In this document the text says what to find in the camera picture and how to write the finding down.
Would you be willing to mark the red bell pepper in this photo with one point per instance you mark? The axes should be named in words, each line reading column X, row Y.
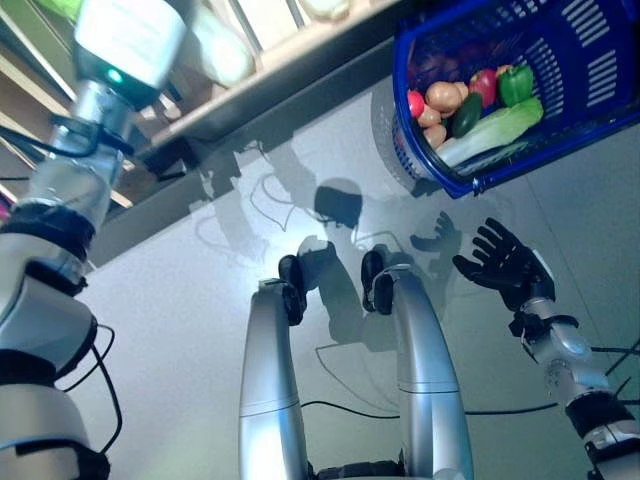
column 484, row 86

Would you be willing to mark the dark robot waist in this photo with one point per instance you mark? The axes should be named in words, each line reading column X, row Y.
column 350, row 472

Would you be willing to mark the red tomato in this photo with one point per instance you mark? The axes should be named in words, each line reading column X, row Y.
column 416, row 102

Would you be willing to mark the brown potato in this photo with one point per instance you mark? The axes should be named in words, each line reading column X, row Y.
column 442, row 96
column 434, row 135

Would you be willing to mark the green bell pepper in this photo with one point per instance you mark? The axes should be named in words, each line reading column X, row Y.
column 515, row 84

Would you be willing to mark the wooden display stand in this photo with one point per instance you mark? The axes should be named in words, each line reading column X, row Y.
column 30, row 60

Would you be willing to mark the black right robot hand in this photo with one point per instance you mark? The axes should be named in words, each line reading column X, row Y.
column 520, row 277

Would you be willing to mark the black robot foot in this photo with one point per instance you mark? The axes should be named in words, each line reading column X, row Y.
column 372, row 275
column 290, row 280

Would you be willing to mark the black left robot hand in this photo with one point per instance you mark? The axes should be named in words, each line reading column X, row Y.
column 130, row 40

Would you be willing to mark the wooden slat crate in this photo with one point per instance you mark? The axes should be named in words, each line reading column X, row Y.
column 320, row 37

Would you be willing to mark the black right robot foot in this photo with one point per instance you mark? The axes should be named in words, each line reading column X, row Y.
column 372, row 275

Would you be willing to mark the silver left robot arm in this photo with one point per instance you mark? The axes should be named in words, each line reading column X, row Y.
column 75, row 185

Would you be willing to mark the black left robot foot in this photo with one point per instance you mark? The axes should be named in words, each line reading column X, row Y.
column 290, row 280

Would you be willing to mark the blue plastic shopping basket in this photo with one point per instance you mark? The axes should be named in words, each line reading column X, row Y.
column 575, row 60

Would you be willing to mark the dark green avocado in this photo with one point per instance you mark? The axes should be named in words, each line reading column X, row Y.
column 466, row 116

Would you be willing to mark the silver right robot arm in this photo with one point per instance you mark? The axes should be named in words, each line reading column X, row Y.
column 570, row 345

